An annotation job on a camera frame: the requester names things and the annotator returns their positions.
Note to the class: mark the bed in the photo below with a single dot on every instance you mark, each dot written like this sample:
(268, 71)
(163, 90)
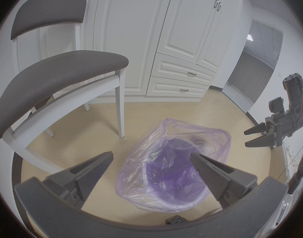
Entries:
(290, 155)

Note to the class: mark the white chair grey cushions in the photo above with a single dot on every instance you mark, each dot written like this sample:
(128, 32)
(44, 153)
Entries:
(54, 80)

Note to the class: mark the white wardrobe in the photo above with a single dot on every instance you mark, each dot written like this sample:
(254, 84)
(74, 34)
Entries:
(131, 33)

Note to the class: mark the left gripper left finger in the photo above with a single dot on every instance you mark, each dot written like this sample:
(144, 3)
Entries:
(89, 182)

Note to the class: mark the purple plastic bag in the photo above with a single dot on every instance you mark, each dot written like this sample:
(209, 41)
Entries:
(171, 182)

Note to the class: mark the grey curtain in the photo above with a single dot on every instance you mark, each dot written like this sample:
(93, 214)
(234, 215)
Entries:
(250, 75)

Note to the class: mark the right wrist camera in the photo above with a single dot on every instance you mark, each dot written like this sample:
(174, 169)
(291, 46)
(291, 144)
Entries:
(276, 105)

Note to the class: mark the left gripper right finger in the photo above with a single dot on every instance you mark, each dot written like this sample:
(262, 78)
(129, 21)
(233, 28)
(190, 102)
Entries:
(216, 180)

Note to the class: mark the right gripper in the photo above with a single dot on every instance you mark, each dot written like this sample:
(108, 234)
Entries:
(287, 123)

